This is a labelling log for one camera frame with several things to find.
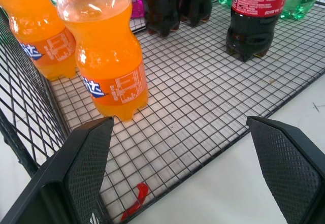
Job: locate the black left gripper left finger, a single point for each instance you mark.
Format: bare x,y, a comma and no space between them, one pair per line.
63,173

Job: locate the cola bottle red label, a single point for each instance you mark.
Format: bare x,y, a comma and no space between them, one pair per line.
251,20
161,8
198,0

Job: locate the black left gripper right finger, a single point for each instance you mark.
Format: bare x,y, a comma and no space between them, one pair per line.
287,163

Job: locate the orange soda bottle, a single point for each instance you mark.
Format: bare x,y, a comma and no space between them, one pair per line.
111,56
38,31

